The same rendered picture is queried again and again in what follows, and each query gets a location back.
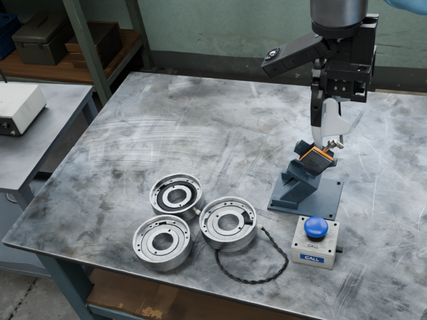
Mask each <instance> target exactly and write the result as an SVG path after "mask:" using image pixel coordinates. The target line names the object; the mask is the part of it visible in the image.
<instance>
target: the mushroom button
mask: <svg viewBox="0 0 427 320"><path fill-rule="evenodd" d="M328 229H329V226H328V223H327V222H326V220H325V219H323V218H322V217H310V218H308V219H307V220H306V221H305V223H304V231H305V233H306V234H307V235H309V236H311V237H322V236H324V235H325V234H326V233H327V232H328Z"/></svg>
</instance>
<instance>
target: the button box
mask: <svg viewBox="0 0 427 320"><path fill-rule="evenodd" d="M308 218H310V217H304V216H299V221H298V223H297V228H296V230H295V235H294V239H293V242H292V246H291V252H292V262H293V263H299V264H303V265H308V266H312V267H318V268H322V269H327V270H333V267H334V261H335V257H336V253H342V251H343V246H338V241H339V229H340V222H333V221H330V220H326V222H327V223H328V226H329V229H328V232H327V233H326V234H325V235H324V236H322V237H311V236H309V235H307V234H306V233H305V231H304V223H305V221H306V220H307V219H308Z"/></svg>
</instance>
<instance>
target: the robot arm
mask: <svg viewBox="0 0 427 320"><path fill-rule="evenodd" d="M383 1H386V2H387V3H388V4H389V5H390V6H392V7H394V8H397V9H400V10H407V11H409V12H412V13H415V14H417V15H427V0H383ZM368 4H369V0H310V16H311V24H312V30H313V31H312V32H310V33H308V34H305V35H303V36H301V37H298V38H297V39H294V40H293V41H290V42H288V43H286V44H284V45H281V46H279V47H277V48H275V49H272V50H271V51H269V52H268V53H267V54H266V56H265V59H264V61H263V63H262V65H261V68H262V70H263V71H264V72H265V73H266V75H267V76H268V78H270V79H271V78H272V77H275V76H278V75H280V74H282V73H285V72H287V71H290V70H292V69H294V68H297V67H300V66H302V65H304V64H306V63H309V62H312V63H313V67H312V70H311V105H310V118H311V132H312V136H313V140H314V141H315V144H316V146H317V147H318V149H322V143H323V137H327V136H335V135H346V134H348V133H349V132H350V131H351V123H350V122H349V121H347V120H346V119H344V118H343V117H341V116H340V115H339V113H338V111H339V105H338V102H348V101H350V102H361V103H367V92H368V86H370V80H371V76H374V66H375V60H376V48H377V46H375V38H376V28H377V25H378V18H379V14H367V12H368ZM364 90H365V95H360V94H361V93H364ZM324 115H325V116H324Z"/></svg>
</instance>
